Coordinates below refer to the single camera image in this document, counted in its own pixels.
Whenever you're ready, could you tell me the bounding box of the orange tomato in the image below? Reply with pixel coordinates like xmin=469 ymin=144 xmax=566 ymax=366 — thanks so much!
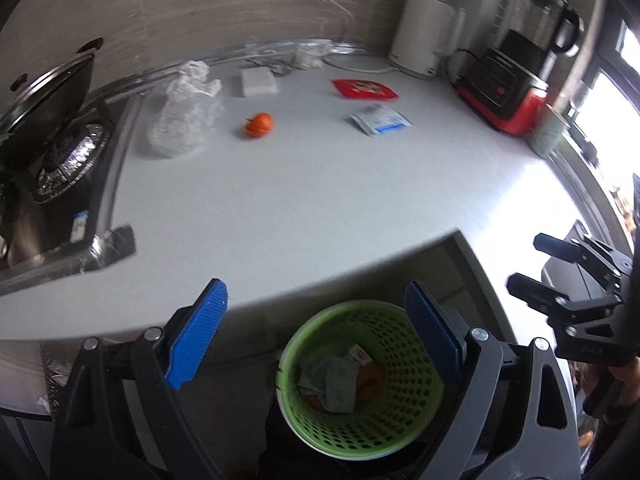
xmin=243 ymin=112 xmax=275 ymax=138

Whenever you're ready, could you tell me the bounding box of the clear plastic bag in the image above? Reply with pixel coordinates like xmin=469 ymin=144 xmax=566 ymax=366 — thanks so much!
xmin=146 ymin=60 xmax=226 ymax=158

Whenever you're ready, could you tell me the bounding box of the green plastic basket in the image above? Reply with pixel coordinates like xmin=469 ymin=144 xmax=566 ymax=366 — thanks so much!
xmin=276 ymin=300 xmax=446 ymax=461

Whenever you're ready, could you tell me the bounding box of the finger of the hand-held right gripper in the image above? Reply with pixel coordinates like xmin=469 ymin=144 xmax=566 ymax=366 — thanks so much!
xmin=506 ymin=272 xmax=635 ymax=361
xmin=533 ymin=232 xmax=632 ymax=297

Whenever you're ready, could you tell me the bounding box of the crumpled clear wrap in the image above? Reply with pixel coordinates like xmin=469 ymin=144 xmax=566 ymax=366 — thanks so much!
xmin=250 ymin=42 xmax=326 ymax=76

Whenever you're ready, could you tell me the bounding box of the gas stove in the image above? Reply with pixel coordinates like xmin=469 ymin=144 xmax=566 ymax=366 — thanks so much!
xmin=0 ymin=95 xmax=137 ymax=291

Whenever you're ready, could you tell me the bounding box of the orange peel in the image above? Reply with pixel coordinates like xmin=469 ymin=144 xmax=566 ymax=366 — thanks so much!
xmin=355 ymin=362 xmax=387 ymax=401

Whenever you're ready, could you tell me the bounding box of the black power cable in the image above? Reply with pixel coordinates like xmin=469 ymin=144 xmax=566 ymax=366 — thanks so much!
xmin=447 ymin=49 xmax=481 ymax=86

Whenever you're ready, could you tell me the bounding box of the person's right hand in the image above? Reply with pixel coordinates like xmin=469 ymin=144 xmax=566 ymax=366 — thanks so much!
xmin=606 ymin=357 xmax=640 ymax=411

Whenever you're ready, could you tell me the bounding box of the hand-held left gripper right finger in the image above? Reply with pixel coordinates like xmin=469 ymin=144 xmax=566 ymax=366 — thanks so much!
xmin=404 ymin=280 xmax=582 ymax=480

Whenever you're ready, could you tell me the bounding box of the red snack packet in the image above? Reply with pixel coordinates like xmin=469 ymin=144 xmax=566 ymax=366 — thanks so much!
xmin=331 ymin=78 xmax=401 ymax=101

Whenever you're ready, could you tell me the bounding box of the white electric kettle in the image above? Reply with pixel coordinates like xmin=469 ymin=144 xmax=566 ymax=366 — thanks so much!
xmin=387 ymin=0 xmax=468 ymax=81

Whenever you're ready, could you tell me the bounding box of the white square box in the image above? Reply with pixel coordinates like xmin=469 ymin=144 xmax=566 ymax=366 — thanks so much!
xmin=240 ymin=66 xmax=280 ymax=97

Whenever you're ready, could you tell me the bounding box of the pale printed cup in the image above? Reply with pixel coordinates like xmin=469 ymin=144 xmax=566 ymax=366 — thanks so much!
xmin=527 ymin=105 xmax=571 ymax=158

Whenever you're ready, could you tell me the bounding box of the crumpled grey paper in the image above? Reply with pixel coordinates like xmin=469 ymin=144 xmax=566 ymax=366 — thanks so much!
xmin=298 ymin=355 xmax=358 ymax=413

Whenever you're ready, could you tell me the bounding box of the white blue packet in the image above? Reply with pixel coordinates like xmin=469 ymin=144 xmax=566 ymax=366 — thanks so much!
xmin=348 ymin=103 xmax=412 ymax=137

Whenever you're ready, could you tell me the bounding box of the window frame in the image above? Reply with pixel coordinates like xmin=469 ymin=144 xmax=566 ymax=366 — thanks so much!
xmin=565 ymin=10 xmax=640 ymax=241

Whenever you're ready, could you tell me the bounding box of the steel wok with lid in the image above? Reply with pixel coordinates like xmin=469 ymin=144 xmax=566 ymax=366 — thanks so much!
xmin=0 ymin=37 xmax=103 ymax=171

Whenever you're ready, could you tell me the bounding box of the black red blender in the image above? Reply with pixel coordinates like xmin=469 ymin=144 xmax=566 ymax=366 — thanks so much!
xmin=452 ymin=0 xmax=585 ymax=136

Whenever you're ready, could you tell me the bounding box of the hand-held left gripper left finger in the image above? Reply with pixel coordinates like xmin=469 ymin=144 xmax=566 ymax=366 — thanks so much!
xmin=50 ymin=277 xmax=231 ymax=480

